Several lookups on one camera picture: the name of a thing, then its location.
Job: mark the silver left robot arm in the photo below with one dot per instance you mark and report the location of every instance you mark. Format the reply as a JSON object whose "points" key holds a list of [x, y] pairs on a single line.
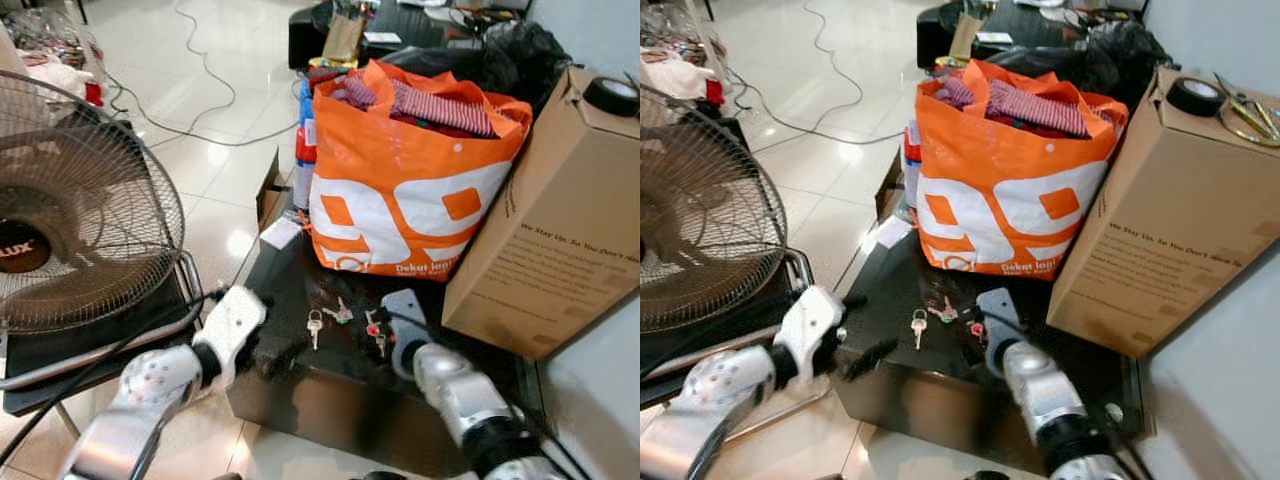
{"points": [[150, 385], [730, 385]]}

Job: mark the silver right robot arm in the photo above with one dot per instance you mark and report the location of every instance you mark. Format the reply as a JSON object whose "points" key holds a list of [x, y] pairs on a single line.
{"points": [[455, 390], [1040, 395]]}

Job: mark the keys with red tag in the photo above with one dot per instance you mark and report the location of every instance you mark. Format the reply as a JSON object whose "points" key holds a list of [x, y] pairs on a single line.
{"points": [[373, 325], [974, 329]]}

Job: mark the small key bunch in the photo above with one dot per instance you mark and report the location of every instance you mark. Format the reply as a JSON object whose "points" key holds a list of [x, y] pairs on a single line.
{"points": [[944, 312], [340, 313]]}

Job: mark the single silver key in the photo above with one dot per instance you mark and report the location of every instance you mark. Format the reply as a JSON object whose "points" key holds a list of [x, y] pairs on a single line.
{"points": [[918, 322], [314, 322]]}

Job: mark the black low table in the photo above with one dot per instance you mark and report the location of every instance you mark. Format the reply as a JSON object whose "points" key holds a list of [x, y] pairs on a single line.
{"points": [[330, 395], [930, 405]]}

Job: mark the small white box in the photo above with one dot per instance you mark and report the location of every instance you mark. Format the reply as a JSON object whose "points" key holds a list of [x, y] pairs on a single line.
{"points": [[281, 234], [890, 232]]}

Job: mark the small brown cardboard box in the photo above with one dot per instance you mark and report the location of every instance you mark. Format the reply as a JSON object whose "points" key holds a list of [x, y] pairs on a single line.
{"points": [[268, 200], [888, 190]]}

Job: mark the orange and white shopping bag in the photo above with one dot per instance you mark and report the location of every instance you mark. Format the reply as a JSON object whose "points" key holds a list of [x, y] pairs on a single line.
{"points": [[400, 165], [1000, 165]]}

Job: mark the blue and red bottle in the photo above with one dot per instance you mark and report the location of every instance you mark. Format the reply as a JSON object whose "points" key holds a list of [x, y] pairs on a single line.
{"points": [[305, 140], [912, 150]]}

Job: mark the tall brown cardboard box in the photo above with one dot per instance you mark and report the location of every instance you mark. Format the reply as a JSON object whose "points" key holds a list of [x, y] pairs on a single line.
{"points": [[1170, 220], [560, 220]]}

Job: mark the red white striped cloth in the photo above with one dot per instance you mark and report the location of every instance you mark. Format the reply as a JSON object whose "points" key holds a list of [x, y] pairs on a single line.
{"points": [[1040, 108], [440, 108]]}

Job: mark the purple striped cloth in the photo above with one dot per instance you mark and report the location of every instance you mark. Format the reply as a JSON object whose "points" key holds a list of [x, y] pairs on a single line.
{"points": [[957, 92], [357, 93]]}

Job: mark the small red object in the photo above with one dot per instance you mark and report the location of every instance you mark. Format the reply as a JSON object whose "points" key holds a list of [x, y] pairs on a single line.
{"points": [[94, 94], [715, 91]]}

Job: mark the brown paper bag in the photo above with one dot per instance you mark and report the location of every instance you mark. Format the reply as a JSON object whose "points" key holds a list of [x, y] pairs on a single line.
{"points": [[345, 40], [967, 40]]}

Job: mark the black tape roll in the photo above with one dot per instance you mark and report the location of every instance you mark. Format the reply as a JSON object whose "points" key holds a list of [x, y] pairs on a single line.
{"points": [[595, 104], [1180, 104]]}

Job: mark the black garbage bag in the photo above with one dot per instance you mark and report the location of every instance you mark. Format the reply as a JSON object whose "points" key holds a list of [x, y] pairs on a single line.
{"points": [[1120, 50], [520, 55]]}

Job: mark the clear plastic bag pile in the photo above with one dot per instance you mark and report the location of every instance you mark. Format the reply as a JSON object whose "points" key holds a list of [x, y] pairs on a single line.
{"points": [[45, 45], [675, 40]]}

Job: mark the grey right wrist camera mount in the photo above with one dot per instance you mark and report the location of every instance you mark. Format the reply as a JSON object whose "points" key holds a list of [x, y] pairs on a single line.
{"points": [[998, 303], [405, 305]]}

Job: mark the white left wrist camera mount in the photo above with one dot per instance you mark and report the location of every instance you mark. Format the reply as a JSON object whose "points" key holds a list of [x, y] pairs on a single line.
{"points": [[810, 330], [235, 325]]}

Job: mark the black chair with metal frame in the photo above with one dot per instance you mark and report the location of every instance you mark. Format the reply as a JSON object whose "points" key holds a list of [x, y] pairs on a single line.
{"points": [[680, 352], [60, 348]]}

